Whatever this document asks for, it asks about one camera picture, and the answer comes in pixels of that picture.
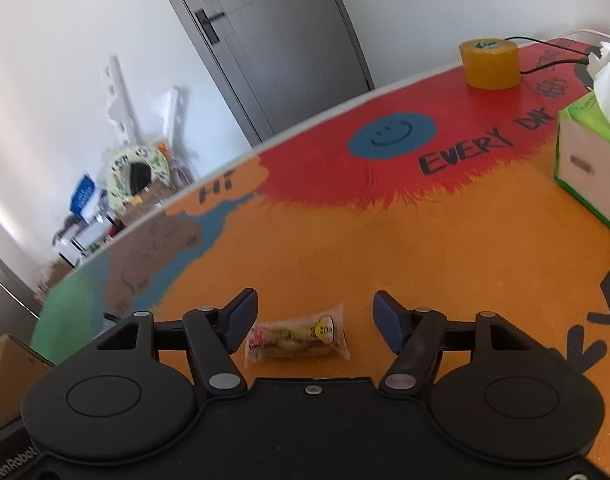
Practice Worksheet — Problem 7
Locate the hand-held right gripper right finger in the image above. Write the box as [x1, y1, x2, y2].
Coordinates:
[372, 290, 548, 396]

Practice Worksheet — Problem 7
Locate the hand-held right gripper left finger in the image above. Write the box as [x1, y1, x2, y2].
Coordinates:
[92, 287, 260, 396]

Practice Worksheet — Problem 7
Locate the small clear nut snack packet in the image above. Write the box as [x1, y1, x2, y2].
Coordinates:
[245, 302, 351, 367]

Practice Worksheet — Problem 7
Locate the colourful cat print table mat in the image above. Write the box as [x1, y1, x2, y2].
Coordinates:
[30, 37, 610, 480]

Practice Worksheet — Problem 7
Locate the brown printed cardboard box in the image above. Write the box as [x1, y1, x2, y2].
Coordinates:
[120, 185, 186, 221]

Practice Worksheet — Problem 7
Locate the grey-brown door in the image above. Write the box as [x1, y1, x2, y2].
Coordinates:
[0, 237, 43, 341]

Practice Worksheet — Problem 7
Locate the black metal rack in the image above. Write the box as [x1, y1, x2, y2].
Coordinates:
[52, 215, 116, 266]

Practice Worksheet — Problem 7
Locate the blue bag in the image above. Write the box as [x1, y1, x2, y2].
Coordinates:
[70, 174, 102, 218]

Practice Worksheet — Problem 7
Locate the white shelf piece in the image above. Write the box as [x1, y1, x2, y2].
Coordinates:
[152, 87, 181, 141]

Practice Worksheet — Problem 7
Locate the green tissue box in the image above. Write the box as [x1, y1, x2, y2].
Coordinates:
[552, 20, 610, 241]

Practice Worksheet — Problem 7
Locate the grey door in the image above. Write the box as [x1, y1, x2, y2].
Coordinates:
[147, 0, 376, 143]

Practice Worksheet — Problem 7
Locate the brown tape roll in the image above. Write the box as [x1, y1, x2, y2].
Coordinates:
[458, 37, 522, 91]

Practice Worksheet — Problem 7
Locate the panda print seat ring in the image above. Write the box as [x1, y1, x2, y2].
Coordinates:
[105, 142, 172, 206]

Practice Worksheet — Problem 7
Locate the black door handle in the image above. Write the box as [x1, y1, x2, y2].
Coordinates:
[195, 8, 225, 43]

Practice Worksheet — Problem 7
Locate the black cable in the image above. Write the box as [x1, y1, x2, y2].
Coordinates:
[502, 35, 603, 77]

